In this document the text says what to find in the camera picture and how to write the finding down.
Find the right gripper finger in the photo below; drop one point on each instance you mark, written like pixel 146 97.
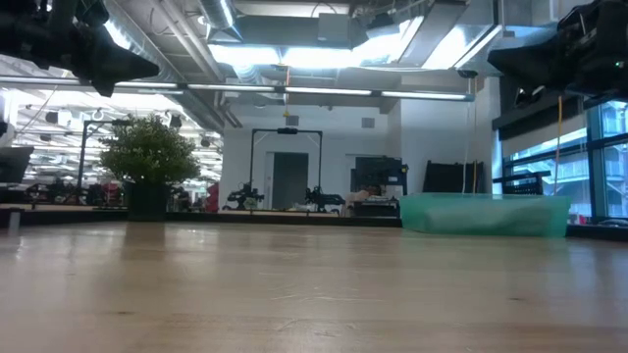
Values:
pixel 535 64
pixel 529 98

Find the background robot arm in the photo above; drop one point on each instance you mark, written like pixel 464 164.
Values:
pixel 321 198
pixel 243 196

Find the green translucent plastic basket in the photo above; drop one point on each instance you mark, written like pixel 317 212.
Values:
pixel 561 216

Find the small green potted plant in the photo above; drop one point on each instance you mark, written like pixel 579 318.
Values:
pixel 147 152

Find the black metal stand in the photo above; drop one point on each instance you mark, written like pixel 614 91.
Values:
pixel 82 162

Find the black cart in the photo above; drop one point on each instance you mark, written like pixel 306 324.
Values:
pixel 522 182

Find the background robot workstation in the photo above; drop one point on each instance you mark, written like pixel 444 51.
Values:
pixel 59 188

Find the black panel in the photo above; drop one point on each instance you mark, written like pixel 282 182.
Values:
pixel 451 176

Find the dark monitor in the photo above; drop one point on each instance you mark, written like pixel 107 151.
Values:
pixel 15 164

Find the black right side rails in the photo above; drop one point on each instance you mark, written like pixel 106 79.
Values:
pixel 596 230

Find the red object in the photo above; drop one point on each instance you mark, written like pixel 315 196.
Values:
pixel 213 196

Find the black equipment rack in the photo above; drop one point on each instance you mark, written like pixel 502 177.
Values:
pixel 378 171

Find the person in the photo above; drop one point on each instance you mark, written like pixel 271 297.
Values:
pixel 365 194

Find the grey ceiling box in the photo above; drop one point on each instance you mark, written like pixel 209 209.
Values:
pixel 333 28

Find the long ceiling light bar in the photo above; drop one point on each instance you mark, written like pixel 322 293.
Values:
pixel 324 91

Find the grey door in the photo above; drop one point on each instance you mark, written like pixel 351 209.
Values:
pixel 289 181

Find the metal air duct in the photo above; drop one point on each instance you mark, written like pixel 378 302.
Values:
pixel 520 29

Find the dark window frame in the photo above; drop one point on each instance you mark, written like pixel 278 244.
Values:
pixel 592 171

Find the grey wall vent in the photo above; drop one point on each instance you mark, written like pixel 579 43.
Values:
pixel 368 123

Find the black gantry frame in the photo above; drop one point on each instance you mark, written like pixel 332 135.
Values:
pixel 287 131

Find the black cross rail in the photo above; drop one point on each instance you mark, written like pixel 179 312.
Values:
pixel 294 219

